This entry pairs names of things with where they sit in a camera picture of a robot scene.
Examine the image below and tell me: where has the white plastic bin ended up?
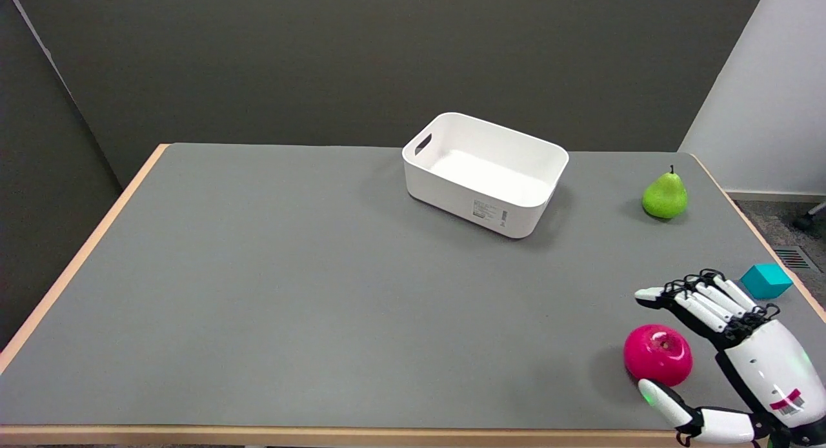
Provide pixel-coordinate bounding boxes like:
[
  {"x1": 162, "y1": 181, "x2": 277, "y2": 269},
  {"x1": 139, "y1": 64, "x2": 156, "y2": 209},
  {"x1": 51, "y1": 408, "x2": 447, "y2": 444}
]
[{"x1": 401, "y1": 112, "x2": 570, "y2": 239}]

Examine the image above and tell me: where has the red apple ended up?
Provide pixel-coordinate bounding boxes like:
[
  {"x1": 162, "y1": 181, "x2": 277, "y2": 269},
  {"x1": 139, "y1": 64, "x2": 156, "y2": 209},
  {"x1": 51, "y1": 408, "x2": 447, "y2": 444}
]
[{"x1": 623, "y1": 324, "x2": 694, "y2": 389}]

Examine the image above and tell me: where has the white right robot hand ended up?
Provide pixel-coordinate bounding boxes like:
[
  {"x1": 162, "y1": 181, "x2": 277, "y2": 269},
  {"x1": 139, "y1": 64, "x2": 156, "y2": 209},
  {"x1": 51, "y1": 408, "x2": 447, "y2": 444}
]
[{"x1": 634, "y1": 269, "x2": 826, "y2": 447}]

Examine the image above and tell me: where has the black chair base leg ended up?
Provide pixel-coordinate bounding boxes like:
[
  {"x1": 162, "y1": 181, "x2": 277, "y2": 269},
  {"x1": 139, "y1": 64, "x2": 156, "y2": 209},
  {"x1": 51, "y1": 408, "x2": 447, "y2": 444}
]
[{"x1": 793, "y1": 201, "x2": 826, "y2": 232}]

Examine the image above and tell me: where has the teal cube block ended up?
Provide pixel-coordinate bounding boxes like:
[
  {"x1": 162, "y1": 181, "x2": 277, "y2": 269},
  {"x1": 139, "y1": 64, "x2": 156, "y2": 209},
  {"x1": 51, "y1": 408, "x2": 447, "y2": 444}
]
[{"x1": 740, "y1": 263, "x2": 794, "y2": 300}]

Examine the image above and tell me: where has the green pear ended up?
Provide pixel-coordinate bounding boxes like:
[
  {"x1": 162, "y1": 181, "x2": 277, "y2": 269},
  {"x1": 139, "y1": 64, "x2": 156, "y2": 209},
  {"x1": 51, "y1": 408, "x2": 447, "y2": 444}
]
[{"x1": 641, "y1": 165, "x2": 689, "y2": 220}]

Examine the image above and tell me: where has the floor vent grille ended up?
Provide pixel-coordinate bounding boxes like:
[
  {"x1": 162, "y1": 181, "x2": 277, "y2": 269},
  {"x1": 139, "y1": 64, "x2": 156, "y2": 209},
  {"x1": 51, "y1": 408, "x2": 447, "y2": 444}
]
[{"x1": 773, "y1": 247, "x2": 821, "y2": 272}]

